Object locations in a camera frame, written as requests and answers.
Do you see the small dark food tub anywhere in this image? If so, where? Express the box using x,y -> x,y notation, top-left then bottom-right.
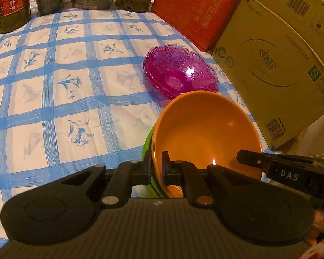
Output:
34,0 -> 68,16

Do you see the shallow purple plastic plate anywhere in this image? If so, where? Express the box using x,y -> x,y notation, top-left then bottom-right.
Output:
144,45 -> 219,95

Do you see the blue checked tablecloth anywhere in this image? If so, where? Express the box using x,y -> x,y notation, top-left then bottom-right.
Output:
0,7 -> 270,246

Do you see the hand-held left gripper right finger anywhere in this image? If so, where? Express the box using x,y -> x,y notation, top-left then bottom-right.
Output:
162,151 -> 263,208

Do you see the small green bowl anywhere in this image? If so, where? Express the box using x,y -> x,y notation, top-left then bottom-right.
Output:
148,129 -> 168,198

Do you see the large cardboard box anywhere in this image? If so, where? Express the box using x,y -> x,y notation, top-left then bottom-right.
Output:
212,0 -> 324,151

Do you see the orange-red insulated bag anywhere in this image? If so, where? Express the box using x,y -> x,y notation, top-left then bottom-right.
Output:
151,0 -> 246,52

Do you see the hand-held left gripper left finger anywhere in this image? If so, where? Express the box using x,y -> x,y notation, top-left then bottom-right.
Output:
58,156 -> 153,209

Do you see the large green bowl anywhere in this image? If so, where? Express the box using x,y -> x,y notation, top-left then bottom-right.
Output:
141,124 -> 158,192

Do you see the orange bowl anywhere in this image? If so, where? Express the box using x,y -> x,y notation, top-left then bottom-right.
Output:
151,91 -> 263,199

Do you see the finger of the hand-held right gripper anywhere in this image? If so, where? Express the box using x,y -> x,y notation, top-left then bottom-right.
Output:
236,149 -> 271,174

